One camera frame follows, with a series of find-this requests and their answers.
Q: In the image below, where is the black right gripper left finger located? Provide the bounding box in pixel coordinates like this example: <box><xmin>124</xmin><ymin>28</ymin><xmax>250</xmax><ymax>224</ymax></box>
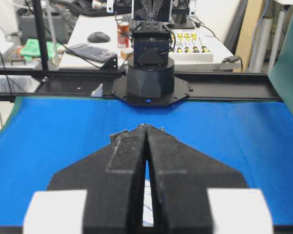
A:
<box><xmin>47</xmin><ymin>125</ymin><xmax>147</xmax><ymax>234</ymax></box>

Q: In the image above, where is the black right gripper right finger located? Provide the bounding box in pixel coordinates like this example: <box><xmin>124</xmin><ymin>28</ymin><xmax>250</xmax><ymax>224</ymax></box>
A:
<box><xmin>146</xmin><ymin>125</ymin><xmax>248</xmax><ymax>234</ymax></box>

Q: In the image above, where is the white blue-striped towel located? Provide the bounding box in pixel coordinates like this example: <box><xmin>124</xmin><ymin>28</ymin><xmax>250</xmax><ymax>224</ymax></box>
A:
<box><xmin>142</xmin><ymin>180</ymin><xmax>154</xmax><ymax>227</ymax></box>

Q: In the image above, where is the blue table cloth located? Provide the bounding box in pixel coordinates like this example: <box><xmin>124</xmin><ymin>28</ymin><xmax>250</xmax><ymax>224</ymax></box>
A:
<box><xmin>0</xmin><ymin>97</ymin><xmax>293</xmax><ymax>226</ymax></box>

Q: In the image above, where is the black keyboard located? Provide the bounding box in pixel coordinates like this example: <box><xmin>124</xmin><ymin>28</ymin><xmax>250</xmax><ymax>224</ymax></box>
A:
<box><xmin>66</xmin><ymin>43</ymin><xmax>117</xmax><ymax>63</ymax></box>

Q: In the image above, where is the screwdriver set tray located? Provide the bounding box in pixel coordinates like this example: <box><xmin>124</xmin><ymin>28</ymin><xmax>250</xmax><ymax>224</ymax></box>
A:
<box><xmin>169</xmin><ymin>29</ymin><xmax>213</xmax><ymax>62</ymax></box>

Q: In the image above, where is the red can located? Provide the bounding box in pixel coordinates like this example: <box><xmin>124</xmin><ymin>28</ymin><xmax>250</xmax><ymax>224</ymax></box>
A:
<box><xmin>117</xmin><ymin>21</ymin><xmax>130</xmax><ymax>48</ymax></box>

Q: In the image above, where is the black computer mouse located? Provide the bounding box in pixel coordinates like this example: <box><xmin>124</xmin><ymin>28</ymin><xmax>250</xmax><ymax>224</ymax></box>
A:
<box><xmin>87</xmin><ymin>32</ymin><xmax>110</xmax><ymax>43</ymax></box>

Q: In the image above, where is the green backdrop board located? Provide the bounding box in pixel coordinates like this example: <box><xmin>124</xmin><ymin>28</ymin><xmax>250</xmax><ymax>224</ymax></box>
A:
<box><xmin>268</xmin><ymin>17</ymin><xmax>293</xmax><ymax>115</ymax></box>

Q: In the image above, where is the green cloth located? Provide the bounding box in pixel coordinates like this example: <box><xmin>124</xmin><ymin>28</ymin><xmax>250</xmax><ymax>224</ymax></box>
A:
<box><xmin>20</xmin><ymin>39</ymin><xmax>60</xmax><ymax>64</ymax></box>

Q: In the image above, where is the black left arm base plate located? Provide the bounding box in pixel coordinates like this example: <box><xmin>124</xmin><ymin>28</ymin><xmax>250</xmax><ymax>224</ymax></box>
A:
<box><xmin>111</xmin><ymin>77</ymin><xmax>191</xmax><ymax>107</ymax></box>

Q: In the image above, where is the black aluminium frame rail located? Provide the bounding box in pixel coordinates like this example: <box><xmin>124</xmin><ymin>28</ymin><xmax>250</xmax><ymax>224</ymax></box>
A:
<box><xmin>0</xmin><ymin>68</ymin><xmax>280</xmax><ymax>102</ymax></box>

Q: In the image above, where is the black vertical frame post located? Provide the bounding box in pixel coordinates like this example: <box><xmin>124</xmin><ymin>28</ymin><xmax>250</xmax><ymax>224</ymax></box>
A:
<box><xmin>32</xmin><ymin>0</ymin><xmax>49</xmax><ymax>71</ymax></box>

